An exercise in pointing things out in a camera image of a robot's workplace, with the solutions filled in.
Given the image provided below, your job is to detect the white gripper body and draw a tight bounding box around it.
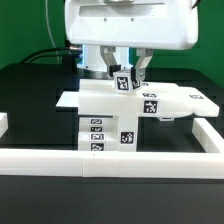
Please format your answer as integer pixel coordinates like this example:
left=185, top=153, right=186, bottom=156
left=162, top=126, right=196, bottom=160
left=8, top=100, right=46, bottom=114
left=65, top=0, right=198, bottom=50

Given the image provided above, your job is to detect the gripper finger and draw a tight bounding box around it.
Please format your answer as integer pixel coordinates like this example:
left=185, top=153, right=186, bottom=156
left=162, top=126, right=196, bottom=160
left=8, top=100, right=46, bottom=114
left=131, top=48, right=153, bottom=81
left=100, top=46, right=121, bottom=77

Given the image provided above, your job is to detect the white chair back part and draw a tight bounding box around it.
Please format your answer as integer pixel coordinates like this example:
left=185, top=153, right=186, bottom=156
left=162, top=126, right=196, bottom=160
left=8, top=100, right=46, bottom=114
left=78, top=79, right=219, bottom=118

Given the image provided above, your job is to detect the white chair seat part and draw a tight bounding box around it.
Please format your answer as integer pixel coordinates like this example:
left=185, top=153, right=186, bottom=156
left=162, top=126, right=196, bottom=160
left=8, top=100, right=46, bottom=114
left=117, top=116, right=138, bottom=152

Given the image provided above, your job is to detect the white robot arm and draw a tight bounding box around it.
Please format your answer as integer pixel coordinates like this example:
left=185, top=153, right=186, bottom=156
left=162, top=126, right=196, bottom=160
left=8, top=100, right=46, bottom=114
left=65, top=0, right=199, bottom=73

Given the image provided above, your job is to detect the white marker sheet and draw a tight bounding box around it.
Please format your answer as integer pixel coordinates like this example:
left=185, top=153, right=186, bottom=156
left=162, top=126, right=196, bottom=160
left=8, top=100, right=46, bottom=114
left=56, top=91, right=79, bottom=108

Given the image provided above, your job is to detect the white block at left edge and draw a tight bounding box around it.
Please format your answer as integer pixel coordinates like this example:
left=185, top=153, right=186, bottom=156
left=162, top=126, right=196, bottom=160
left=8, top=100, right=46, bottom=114
left=0, top=113, right=8, bottom=136

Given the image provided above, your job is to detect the white U-shaped fence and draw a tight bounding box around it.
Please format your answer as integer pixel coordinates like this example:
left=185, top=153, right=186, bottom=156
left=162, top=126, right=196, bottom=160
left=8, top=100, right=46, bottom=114
left=0, top=118, right=224, bottom=179

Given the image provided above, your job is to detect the black thick cable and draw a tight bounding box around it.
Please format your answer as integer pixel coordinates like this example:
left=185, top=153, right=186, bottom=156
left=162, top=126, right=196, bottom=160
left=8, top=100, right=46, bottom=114
left=20, top=45, right=84, bottom=64

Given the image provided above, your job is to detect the thin grey cable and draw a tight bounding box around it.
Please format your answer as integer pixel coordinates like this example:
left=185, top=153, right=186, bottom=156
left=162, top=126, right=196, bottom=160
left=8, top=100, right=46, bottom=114
left=45, top=0, right=66, bottom=64

